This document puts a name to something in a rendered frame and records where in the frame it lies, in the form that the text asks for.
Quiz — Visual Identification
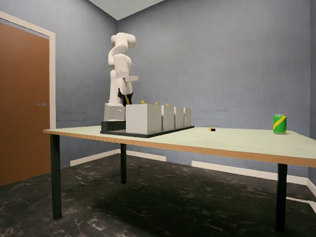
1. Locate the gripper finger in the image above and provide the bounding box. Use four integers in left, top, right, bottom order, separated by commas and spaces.
126, 92, 133, 105
118, 88, 127, 107

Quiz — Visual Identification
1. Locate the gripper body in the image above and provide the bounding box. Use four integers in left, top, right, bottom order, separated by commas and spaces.
116, 78, 133, 95

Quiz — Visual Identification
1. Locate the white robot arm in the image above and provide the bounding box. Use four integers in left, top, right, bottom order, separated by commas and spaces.
108, 33, 138, 106

